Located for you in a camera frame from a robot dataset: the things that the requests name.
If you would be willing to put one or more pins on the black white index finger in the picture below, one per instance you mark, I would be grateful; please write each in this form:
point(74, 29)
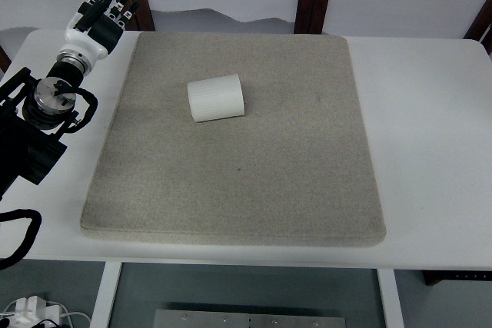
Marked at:
point(126, 16)

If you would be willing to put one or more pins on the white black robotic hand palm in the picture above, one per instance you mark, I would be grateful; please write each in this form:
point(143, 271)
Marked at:
point(84, 48)

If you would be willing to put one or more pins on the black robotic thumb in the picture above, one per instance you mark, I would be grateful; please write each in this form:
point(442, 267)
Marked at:
point(92, 14)

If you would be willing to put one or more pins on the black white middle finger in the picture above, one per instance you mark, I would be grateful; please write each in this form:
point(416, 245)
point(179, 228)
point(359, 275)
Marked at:
point(117, 7)

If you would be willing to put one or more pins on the white ribbed cup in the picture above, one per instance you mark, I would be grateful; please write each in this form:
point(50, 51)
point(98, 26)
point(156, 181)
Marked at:
point(216, 98)

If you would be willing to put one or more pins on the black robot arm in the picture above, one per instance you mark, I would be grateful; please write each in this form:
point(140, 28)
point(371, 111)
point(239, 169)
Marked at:
point(36, 113)

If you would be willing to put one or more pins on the beige square foam mat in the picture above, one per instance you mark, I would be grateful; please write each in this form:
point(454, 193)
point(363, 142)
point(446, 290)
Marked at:
point(294, 170)

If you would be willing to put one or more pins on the white power strip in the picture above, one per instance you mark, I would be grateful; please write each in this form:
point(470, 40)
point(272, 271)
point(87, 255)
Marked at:
point(31, 312)

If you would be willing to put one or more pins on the dark brown furniture corner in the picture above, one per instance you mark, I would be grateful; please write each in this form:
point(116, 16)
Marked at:
point(432, 277)

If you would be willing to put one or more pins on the grey metal base plate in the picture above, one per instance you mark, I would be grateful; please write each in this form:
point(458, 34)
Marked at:
point(194, 318)

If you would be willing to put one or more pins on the dark wooden frame right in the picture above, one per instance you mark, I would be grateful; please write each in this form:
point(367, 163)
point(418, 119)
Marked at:
point(480, 29)

